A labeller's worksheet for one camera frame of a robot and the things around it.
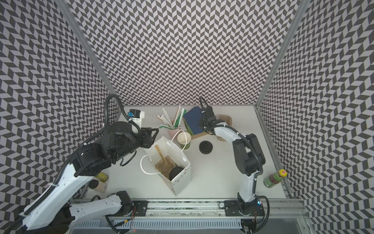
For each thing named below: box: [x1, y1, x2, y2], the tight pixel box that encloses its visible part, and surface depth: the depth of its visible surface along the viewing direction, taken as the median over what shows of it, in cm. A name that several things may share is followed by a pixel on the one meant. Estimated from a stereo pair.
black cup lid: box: [169, 166, 185, 181], surface depth 71 cm
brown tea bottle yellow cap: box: [263, 168, 288, 189], surface depth 73 cm
